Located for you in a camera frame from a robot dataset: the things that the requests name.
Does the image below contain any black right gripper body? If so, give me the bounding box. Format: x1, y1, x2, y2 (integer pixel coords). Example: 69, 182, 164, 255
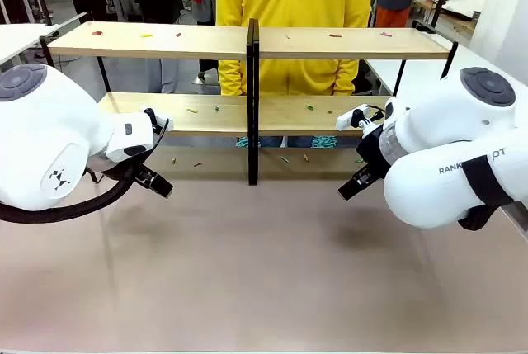
355, 121, 398, 178

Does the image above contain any teal microfiber duster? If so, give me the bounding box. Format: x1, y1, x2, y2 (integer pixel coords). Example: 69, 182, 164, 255
311, 135, 338, 149
235, 135, 262, 149

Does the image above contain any white side table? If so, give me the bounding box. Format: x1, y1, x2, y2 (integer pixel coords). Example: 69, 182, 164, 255
0, 22, 63, 67
365, 19, 528, 97

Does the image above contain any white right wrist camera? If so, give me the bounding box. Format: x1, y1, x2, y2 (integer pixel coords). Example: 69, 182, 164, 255
335, 103, 370, 131

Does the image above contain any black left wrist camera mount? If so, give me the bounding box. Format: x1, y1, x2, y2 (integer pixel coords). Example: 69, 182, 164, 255
142, 106, 172, 135

